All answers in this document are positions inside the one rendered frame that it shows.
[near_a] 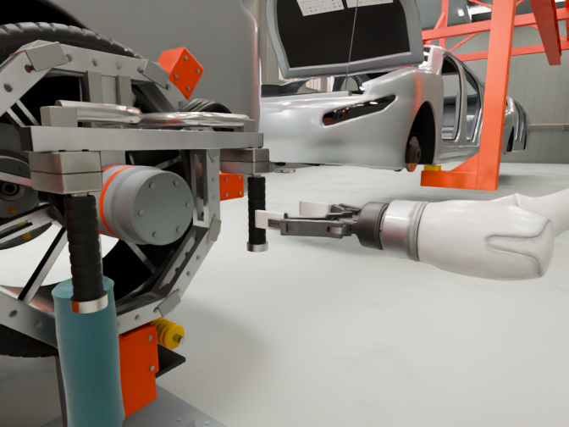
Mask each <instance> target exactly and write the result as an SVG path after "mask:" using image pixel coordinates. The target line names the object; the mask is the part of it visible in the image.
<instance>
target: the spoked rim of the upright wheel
mask: <svg viewBox="0 0 569 427"><path fill-rule="evenodd" d="M34 87H40V88H46V89H50V90H54V91H56V92H62V93H64V94H66V95H69V96H71V97H74V98H75V101H76V102H82V94H81V84H80V77H74V76H67V75H55V74H48V73H46V74H45V75H44V76H43V77H42V78H41V79H40V80H39V81H38V82H37V83H36V84H35V85H34ZM131 92H132V105H133V107H135V108H138V109H140V111H141V112H142V113H143V114H151V113H159V111H158V110H157V109H156V108H155V106H154V105H153V104H152V103H151V101H150V100H149V99H148V98H147V97H146V96H145V95H144V94H143V93H141V92H140V91H138V90H137V89H135V88H134V87H133V86H131ZM12 106H13V107H14V108H15V110H16V111H17V112H18V113H19V115H20V116H21V117H22V118H23V119H24V120H25V122H26V123H27V124H28V125H29V126H41V124H40V123H39V122H38V121H37V119H36V118H35V117H34V116H33V114H32V113H31V112H30V111H29V109H28V108H27V107H26V106H25V105H24V104H23V103H22V102H21V101H20V99H19V100H18V101H17V102H16V103H15V104H14V105H12ZM3 115H4V116H5V117H6V118H7V119H8V120H9V121H10V123H11V124H12V125H13V126H14V127H15V128H16V129H17V131H19V127H22V126H26V125H25V123H24V122H23V121H22V120H21V119H20V117H19V116H18V115H17V114H16V113H15V112H14V111H13V110H12V109H11V108H9V109H8V110H7V111H6V112H5V113H4V114H3ZM124 152H125V153H126V152H128V154H129V156H130V161H131V163H132V165H142V166H151V167H155V168H158V169H161V170H164V171H170V172H173V173H176V174H177V175H179V176H180V177H182V178H183V179H184V180H185V182H186V183H187V185H188V186H189V187H190V189H191V175H190V169H189V165H188V162H187V158H186V155H185V150H184V149H176V150H131V151H124ZM0 181H2V182H6V183H10V184H14V185H18V186H25V187H29V188H32V184H31V178H30V177H26V176H22V175H16V174H12V173H9V172H4V171H1V170H0ZM64 197H65V195H63V194H57V193H52V192H47V191H38V201H39V205H40V206H39V207H36V208H33V209H31V210H28V211H26V212H23V213H21V214H18V215H16V216H14V217H12V218H9V219H5V220H4V221H1V222H0V232H1V231H3V230H6V229H8V228H11V227H13V226H15V225H18V224H21V223H23V222H25V221H28V223H27V224H25V225H21V226H20V227H17V228H15V229H13V230H10V231H8V232H5V233H3V234H1V235H0V245H2V244H3V243H5V242H7V241H11V240H13V239H14V238H17V237H19V236H22V235H24V234H26V233H28V232H30V231H33V230H35V229H37V228H40V227H42V226H43V225H47V224H49V223H52V224H54V225H56V226H57V227H59V228H61V229H60V231H59V232H58V234H57V235H56V237H55V238H54V240H53V242H52V244H51V245H50V247H49V248H48V249H47V251H46V253H45V255H44V256H43V258H42V259H41V262H40V263H39V264H38V265H37V267H36V269H35V271H34V272H33V274H32V276H31V277H30V278H29V280H28V282H27V283H26V285H25V287H18V286H4V285H0V291H3V292H5V293H7V294H9V295H10V296H12V297H15V298H17V299H19V300H20V301H22V302H25V303H28V304H30V305H31V306H33V307H35V308H38V309H40V310H41V311H43V312H45V313H48V314H50V315H52V316H53V317H55V308H54V299H53V297H52V290H53V289H54V288H55V287H56V286H57V285H58V284H59V283H60V282H62V281H60V282H57V283H54V284H50V285H45V286H41V284H42V282H43V281H44V280H45V278H46V277H47V274H48V273H49V271H50V269H51V268H52V266H53V265H54V263H55V262H56V260H57V258H58V256H59V254H60V253H61V252H62V250H63V249H64V246H65V245H66V243H67V242H68V240H67V233H68V231H67V230H66V224H65V223H66V218H65V216H64V210H65V207H64ZM183 235H184V234H183ZM183 235H182V236H181V237H180V238H179V239H177V240H176V241H173V242H171V243H169V244H167V245H153V244H146V245H141V244H135V243H133V242H128V241H122V240H120V239H119V240H118V241H117V243H116V244H115V245H114V247H113V248H112V249H111V250H110V251H109V252H108V253H107V254H106V255H105V256H104V257H102V241H101V234H99V239H98V240H99V242H100V250H99V252H100V253H101V261H100V262H101V263H102V271H101V272H102V275H104V276H107V277H108V278H109V279H111V280H113V282H114V286H113V294H114V301H115V304H117V303H120V302H123V301H126V300H129V299H131V298H133V297H135V296H137V295H138V294H140V293H141V292H142V291H144V290H145V289H146V288H147V287H148V286H149V285H150V284H151V283H152V282H153V281H154V280H155V279H156V278H157V277H158V276H159V275H160V274H161V273H162V272H163V270H164V269H165V268H166V267H167V265H168V263H169V262H170V260H171V259H172V257H173V256H174V254H175V252H176V251H177V249H178V247H179V245H180V242H181V240H182V238H183Z"/></svg>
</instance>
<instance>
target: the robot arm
mask: <svg viewBox="0 0 569 427"><path fill-rule="evenodd" d="M299 215H300V216H306V217H290V215H289V214H288V213H287V212H286V213H275V212H269V211H262V210H256V211H255V218H256V227H257V228H263V229H268V230H277V231H280V234H281V235H282V236H314V237H330V238H336V239H342V238H343V236H351V234H356V236H357V238H358V240H359V242H360V244H361V245H362V246H363V247H366V248H372V249H376V250H381V251H384V252H385V253H386V255H388V256H389V257H395V258H403V259H408V260H412V261H414V262H422V263H428V264H431V265H433V266H435V267H437V268H439V269H442V270H444V271H448V272H451V273H454V274H458V275H465V276H470V277H475V278H480V279H486V280H499V281H516V280H533V279H538V278H541V277H543V276H544V275H545V274H546V272H547V270H548V268H549V266H550V263H551V260H552V258H553V253H554V249H555V238H556V237H557V236H558V235H559V234H561V233H562V232H564V231H566V230H569V188H568V189H565V190H563V191H559V192H557V193H553V194H550V195H547V196H543V197H526V196H523V195H521V194H519V193H516V194H513V195H510V196H506V197H501V198H497V199H494V200H489V201H476V200H449V201H445V202H424V201H421V202H417V201H407V200H394V201H392V202H391V203H385V202H368V203H366V204H365V205H364V206H363V208H359V207H355V206H351V205H348V204H344V203H340V204H339V205H337V204H332V205H331V204H330V203H323V202H308V201H299Z"/></svg>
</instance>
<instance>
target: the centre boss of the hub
mask: <svg viewBox="0 0 569 427"><path fill-rule="evenodd" d="M24 192H25V187H24V186H18V185H14V184H10V183H6V182H2V181H0V199H2V200H4V201H9V202H11V201H15V200H17V199H19V198H21V197H22V195H23V194H24Z"/></svg>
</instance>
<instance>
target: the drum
mask: <svg viewBox="0 0 569 427"><path fill-rule="evenodd" d="M102 171H103V172H102V186H103V189H102V191H95V192H87V195H94V197H95V198H96V206H95V207H96V209H97V223H98V228H97V229H98V232H99V234H101V235H105V236H109V237H112V238H117V239H120V240H122V241H128V242H133V243H135V244H141V245H146V244H153V245H167V244H169V243H171V242H173V241H176V240H177V239H179V238H180V237H181V236H182V235H183V234H184V233H185V231H186V229H187V228H188V226H189V224H190V222H191V218H192V214H193V197H192V194H191V189H190V187H189V186H188V185H187V183H186V182H185V180H184V179H183V178H182V177H180V176H179V175H177V174H176V173H173V172H170V171H164V170H161V169H158V168H155V167H151V166H142V165H127V164H110V165H107V166H104V167H102Z"/></svg>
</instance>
